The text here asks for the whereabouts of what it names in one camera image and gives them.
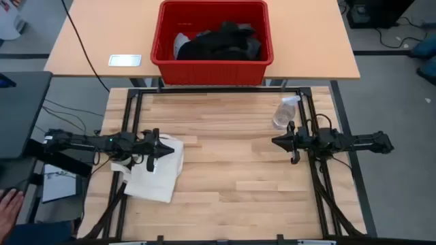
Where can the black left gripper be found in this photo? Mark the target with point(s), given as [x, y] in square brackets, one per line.
[150, 148]

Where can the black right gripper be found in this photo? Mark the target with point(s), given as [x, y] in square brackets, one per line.
[298, 141]

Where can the white canvas tote bag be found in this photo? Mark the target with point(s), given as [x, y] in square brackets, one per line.
[153, 183]

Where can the black t-shirt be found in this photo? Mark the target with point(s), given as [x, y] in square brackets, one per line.
[218, 44]

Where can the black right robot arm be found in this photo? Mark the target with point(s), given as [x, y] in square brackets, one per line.
[357, 143]

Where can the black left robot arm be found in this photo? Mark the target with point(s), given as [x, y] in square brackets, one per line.
[85, 143]

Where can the red plastic laundry bin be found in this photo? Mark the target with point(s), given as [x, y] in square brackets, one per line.
[211, 73]

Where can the clear plastic spray bottle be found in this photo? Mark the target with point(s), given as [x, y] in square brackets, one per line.
[284, 114]

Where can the white rectangular pad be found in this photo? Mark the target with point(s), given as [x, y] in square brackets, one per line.
[124, 60]

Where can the black desk support beam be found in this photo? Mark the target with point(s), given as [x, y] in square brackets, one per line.
[58, 160]

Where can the light grey garment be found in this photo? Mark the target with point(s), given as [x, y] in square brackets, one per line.
[180, 42]

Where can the white printed paper booklet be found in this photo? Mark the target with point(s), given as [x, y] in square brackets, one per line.
[58, 183]

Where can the beige wooden desk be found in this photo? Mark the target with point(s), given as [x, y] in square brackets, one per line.
[112, 27]

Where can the dark grey side desk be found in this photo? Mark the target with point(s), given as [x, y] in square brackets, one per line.
[24, 112]

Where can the person's leg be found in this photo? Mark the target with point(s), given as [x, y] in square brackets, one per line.
[424, 47]
[429, 71]
[41, 234]

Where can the black computer box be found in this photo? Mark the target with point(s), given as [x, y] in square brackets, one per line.
[378, 13]

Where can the person's hand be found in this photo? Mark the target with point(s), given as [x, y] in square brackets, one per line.
[8, 211]

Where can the dark blue device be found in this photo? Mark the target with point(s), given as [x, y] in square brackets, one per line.
[5, 81]

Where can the white round container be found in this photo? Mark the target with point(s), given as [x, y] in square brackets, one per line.
[8, 20]

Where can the white frame bracket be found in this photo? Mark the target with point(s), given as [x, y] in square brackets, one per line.
[316, 242]
[127, 243]

